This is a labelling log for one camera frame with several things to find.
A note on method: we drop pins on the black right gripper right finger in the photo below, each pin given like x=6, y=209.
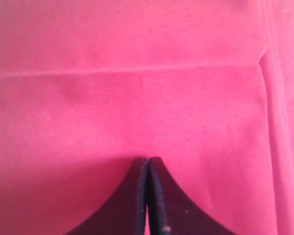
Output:
x=171, y=211

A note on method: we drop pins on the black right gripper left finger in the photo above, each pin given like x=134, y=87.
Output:
x=124, y=212

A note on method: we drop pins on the red table cloth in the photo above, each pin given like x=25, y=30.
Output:
x=87, y=85

